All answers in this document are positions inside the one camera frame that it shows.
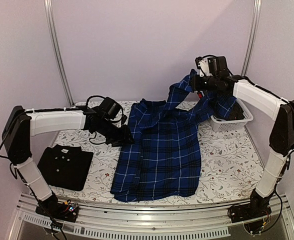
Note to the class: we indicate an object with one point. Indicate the right aluminium frame post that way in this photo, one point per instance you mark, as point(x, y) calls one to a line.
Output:
point(257, 6)

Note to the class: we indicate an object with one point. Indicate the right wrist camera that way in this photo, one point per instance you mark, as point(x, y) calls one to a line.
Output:
point(203, 66)

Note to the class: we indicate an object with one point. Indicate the floral patterned table mat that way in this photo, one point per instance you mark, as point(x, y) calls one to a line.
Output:
point(230, 168)

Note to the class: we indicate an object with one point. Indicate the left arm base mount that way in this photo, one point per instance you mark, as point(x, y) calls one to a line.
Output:
point(65, 211)

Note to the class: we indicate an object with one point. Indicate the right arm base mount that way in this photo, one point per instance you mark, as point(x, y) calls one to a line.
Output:
point(259, 212)

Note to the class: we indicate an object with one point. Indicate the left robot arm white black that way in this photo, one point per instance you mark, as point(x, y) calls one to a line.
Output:
point(23, 124)

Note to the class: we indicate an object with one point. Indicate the dark striped shirt in basket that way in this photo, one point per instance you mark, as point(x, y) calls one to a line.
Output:
point(237, 113)

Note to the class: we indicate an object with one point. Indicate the aluminium frame post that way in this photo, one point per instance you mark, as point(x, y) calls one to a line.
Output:
point(48, 6)
point(257, 6)

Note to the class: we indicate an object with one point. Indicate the white plastic laundry basket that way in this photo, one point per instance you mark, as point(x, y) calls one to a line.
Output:
point(219, 125)

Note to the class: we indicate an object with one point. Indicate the folded black polo shirt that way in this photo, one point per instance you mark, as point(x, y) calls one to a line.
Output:
point(65, 167)

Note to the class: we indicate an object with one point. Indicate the blue plaid long sleeve shirt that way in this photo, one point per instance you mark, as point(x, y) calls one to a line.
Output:
point(165, 158)

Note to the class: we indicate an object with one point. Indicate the left aluminium frame post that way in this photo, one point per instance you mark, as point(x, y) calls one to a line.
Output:
point(48, 6)

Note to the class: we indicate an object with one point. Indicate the aluminium front rail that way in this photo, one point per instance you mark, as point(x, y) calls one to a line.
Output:
point(112, 221)

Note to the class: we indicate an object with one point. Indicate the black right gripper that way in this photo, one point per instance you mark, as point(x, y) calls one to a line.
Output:
point(195, 82)

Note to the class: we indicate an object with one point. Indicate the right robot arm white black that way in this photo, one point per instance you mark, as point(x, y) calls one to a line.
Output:
point(281, 139)

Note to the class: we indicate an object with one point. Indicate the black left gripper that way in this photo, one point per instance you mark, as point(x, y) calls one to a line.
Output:
point(123, 139)

